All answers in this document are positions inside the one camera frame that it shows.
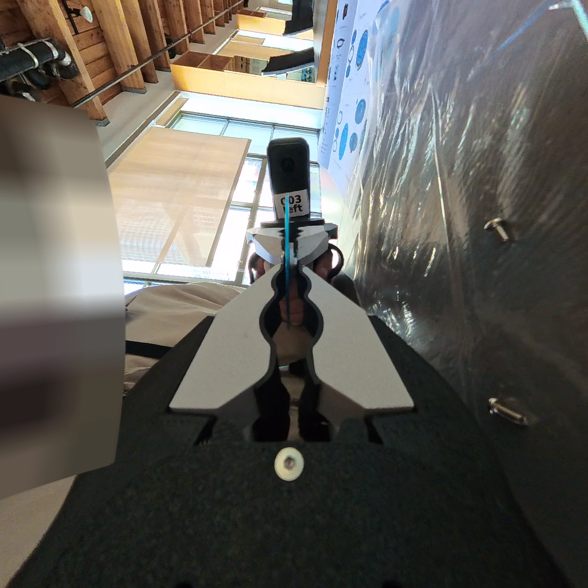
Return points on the large grid window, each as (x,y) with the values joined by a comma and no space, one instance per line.
(239,229)

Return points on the ceiling spot lamp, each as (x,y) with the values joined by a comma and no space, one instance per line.
(85,14)

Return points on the blue round metal plate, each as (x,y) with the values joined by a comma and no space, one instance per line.
(287,275)

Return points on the ceiling pipe bundle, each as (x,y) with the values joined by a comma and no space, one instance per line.
(27,59)

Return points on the small silver screw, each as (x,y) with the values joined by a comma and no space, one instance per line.
(497,228)
(507,410)

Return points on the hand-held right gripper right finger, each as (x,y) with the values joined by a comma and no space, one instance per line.
(358,363)

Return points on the tan roller blind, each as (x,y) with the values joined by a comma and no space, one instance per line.
(174,183)

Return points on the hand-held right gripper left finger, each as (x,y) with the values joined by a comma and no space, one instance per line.
(229,358)

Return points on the long metal ceiling pipe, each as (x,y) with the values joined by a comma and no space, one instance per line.
(138,65)

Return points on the person's left hand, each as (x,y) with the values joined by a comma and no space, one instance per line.
(326,267)

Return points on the white instruction booklet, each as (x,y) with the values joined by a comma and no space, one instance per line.
(349,92)

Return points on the black monitor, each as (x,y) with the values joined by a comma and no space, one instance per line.
(289,62)
(298,18)

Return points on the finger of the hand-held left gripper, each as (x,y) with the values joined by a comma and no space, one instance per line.
(310,246)
(266,246)

